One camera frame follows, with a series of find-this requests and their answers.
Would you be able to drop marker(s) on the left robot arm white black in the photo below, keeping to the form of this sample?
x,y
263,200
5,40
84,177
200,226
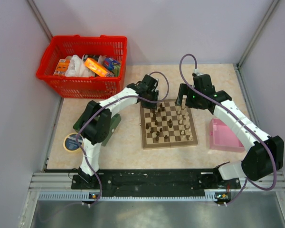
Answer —
x,y
95,121

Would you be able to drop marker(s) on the aluminium frame rail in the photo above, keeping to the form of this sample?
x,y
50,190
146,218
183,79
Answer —
x,y
62,181

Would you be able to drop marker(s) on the blue red package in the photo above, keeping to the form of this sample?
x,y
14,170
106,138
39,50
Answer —
x,y
111,64

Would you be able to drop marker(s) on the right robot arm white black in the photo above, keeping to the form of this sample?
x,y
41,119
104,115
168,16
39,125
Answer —
x,y
264,153

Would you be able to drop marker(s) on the red plastic basket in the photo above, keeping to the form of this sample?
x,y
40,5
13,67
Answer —
x,y
64,47

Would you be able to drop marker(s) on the orange snack box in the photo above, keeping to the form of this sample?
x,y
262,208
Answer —
x,y
97,68

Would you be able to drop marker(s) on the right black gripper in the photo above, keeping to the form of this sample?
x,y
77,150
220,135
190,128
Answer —
x,y
184,90

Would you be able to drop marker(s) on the yellow tape roll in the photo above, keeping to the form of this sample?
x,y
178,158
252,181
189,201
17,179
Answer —
x,y
70,144

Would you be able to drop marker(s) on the dark green box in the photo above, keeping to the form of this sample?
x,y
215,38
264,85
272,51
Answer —
x,y
115,120

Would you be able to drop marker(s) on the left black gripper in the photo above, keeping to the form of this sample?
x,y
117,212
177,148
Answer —
x,y
152,106

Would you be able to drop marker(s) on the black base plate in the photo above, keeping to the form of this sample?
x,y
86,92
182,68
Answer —
x,y
154,182

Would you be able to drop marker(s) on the pink plastic box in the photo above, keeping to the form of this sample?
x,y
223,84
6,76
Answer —
x,y
222,138

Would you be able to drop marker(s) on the wooden chess board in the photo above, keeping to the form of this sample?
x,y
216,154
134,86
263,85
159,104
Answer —
x,y
167,126

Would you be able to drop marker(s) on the orange carton in basket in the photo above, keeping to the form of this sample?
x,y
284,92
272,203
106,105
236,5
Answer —
x,y
62,67

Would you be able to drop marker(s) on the grey cable duct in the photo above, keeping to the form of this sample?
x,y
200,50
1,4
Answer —
x,y
86,196

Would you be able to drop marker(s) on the white plastic bag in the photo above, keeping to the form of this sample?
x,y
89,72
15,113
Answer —
x,y
77,68

